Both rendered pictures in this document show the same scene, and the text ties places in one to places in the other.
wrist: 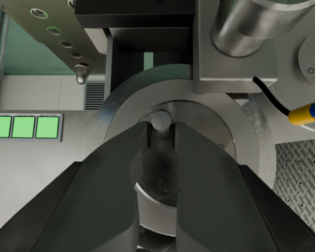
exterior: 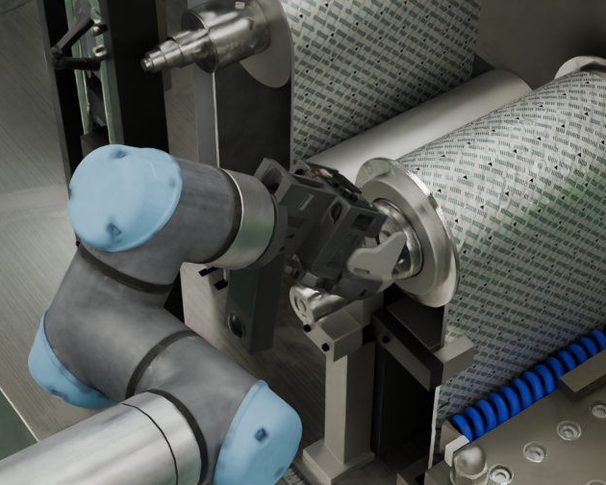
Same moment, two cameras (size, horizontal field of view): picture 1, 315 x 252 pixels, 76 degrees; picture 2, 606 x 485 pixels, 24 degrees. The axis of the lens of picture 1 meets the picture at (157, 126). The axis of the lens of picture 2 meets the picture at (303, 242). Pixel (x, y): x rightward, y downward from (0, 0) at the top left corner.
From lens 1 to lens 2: 1.20 m
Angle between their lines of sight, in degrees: 61
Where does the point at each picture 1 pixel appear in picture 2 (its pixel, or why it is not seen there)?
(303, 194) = (399, 40)
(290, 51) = not seen: hidden behind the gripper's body
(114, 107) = (437, 294)
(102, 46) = (460, 345)
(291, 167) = (414, 60)
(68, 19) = not seen: outside the picture
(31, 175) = not seen: outside the picture
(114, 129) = (428, 282)
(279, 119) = not seen: hidden behind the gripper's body
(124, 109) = (422, 290)
